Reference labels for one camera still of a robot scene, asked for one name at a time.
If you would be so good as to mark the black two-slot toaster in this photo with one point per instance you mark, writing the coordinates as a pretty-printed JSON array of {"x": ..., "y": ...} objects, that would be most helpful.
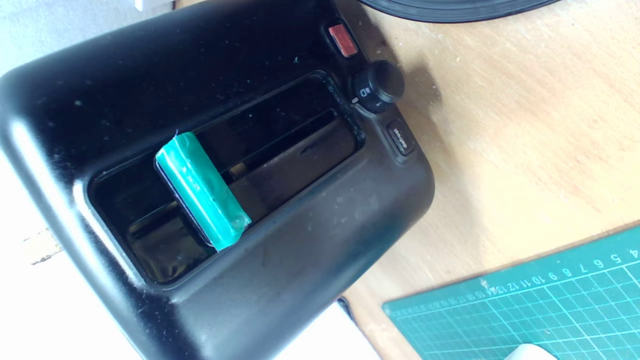
[{"x": 310, "y": 225}]

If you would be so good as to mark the green taped toaster lever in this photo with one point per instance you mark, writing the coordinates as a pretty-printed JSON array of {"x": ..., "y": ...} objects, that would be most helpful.
[{"x": 202, "y": 187}]

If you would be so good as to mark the green cutting mat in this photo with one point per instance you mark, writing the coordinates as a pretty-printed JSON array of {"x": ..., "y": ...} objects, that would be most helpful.
[{"x": 550, "y": 310}]

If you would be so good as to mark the white rounded block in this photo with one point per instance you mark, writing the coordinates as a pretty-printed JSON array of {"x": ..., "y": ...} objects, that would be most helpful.
[{"x": 530, "y": 352}]

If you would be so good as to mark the black round plate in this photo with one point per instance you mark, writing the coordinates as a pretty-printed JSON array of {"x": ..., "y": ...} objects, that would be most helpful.
[{"x": 450, "y": 9}]

